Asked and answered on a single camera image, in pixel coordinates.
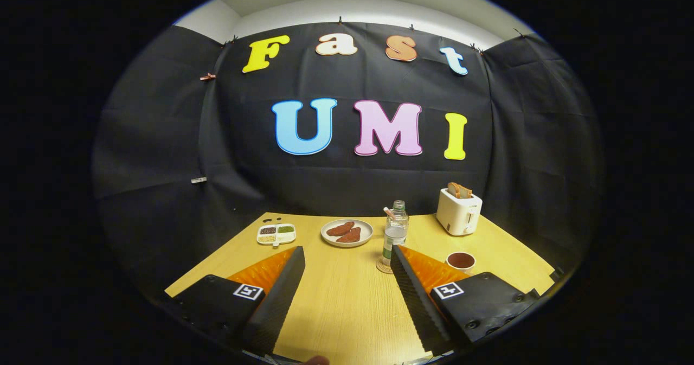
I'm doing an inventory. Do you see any cream cup with red inside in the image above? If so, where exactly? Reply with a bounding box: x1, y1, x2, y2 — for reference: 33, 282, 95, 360
446, 252, 477, 274

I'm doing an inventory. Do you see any clear plastic juice bottle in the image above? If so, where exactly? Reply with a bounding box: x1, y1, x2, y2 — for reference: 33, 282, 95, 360
381, 200, 410, 268

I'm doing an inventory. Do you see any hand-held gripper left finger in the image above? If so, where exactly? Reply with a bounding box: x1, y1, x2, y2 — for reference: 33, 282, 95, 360
173, 246, 306, 355

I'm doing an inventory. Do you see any white round plate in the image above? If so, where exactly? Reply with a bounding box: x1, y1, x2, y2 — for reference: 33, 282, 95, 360
321, 219, 374, 248

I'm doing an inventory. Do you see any white toaster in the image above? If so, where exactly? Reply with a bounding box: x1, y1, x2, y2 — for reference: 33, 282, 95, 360
436, 188, 483, 236

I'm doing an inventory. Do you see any white divided condiment dish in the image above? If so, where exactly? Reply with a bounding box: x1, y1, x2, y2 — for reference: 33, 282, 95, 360
256, 223, 297, 246

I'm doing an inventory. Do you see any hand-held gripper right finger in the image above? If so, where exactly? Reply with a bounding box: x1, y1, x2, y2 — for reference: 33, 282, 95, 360
389, 245, 543, 357

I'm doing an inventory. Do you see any wooden table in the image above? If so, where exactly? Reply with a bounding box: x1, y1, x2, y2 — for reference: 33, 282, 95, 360
164, 212, 556, 364

